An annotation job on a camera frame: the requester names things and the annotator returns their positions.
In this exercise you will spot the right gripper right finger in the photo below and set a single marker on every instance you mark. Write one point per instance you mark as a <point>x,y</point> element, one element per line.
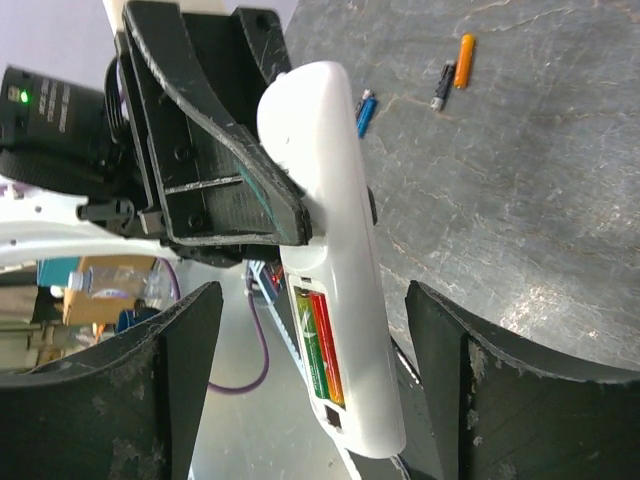
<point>505,407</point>

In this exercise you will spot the orange red battery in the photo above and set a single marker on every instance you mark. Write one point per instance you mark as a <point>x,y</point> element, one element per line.
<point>327,347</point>

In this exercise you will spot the cardboard box in background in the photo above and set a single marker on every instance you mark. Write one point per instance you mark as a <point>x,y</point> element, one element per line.
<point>79,309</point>

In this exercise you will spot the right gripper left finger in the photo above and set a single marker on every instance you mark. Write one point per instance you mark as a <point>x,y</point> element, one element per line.
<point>126,408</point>

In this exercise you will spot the green battery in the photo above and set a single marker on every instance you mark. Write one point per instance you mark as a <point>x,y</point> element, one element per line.
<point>312,344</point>

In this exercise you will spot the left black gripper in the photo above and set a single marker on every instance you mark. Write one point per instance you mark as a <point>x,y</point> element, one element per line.
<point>200,125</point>

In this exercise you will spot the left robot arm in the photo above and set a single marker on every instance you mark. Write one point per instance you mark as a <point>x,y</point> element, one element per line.
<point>164,160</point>

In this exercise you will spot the blue battery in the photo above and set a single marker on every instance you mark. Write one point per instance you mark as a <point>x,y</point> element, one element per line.
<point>365,111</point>

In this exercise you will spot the black white battery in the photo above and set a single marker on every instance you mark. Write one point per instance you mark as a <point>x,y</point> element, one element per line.
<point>444,86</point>

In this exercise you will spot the plastic water bottle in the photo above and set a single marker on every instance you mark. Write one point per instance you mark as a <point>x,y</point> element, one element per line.
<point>121,283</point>

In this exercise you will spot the white remote control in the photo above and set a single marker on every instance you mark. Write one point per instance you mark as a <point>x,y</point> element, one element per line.
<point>306,124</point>

